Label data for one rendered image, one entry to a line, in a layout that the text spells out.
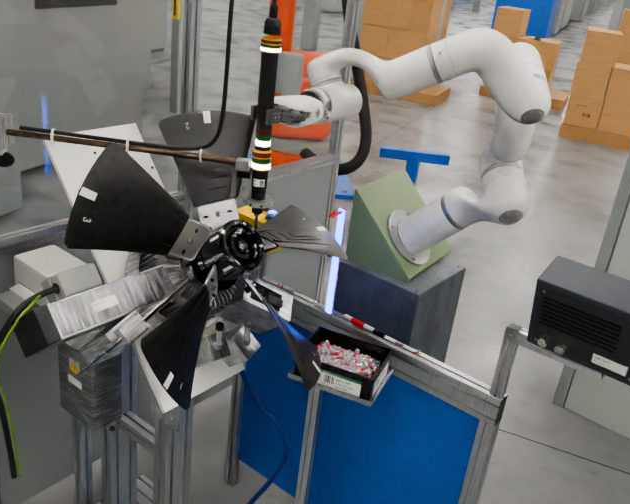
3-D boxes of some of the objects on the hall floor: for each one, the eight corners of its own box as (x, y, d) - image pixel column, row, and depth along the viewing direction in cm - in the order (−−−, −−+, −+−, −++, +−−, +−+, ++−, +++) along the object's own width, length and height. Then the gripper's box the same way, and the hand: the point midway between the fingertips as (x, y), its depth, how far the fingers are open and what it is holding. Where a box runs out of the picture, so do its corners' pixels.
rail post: (224, 481, 256) (238, 293, 223) (232, 475, 259) (247, 290, 226) (232, 486, 253) (247, 298, 221) (240, 481, 256) (256, 294, 224)
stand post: (103, 563, 218) (96, 224, 170) (127, 546, 224) (127, 216, 177) (112, 571, 215) (108, 230, 168) (135, 554, 222) (138, 221, 174)
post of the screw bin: (283, 583, 219) (312, 370, 186) (288, 576, 221) (316, 364, 188) (292, 587, 217) (322, 373, 184) (296, 580, 219) (326, 367, 186)
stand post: (150, 608, 205) (156, 346, 168) (174, 589, 212) (184, 333, 174) (160, 617, 203) (168, 353, 165) (184, 598, 210) (196, 340, 172)
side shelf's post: (75, 518, 232) (67, 300, 198) (86, 511, 235) (79, 296, 201) (83, 524, 230) (75, 305, 196) (93, 518, 233) (87, 301, 199)
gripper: (286, 83, 166) (232, 89, 152) (342, 98, 157) (290, 106, 143) (283, 114, 169) (230, 123, 155) (338, 131, 160) (286, 141, 146)
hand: (265, 114), depth 151 cm, fingers closed on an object, 4 cm apart
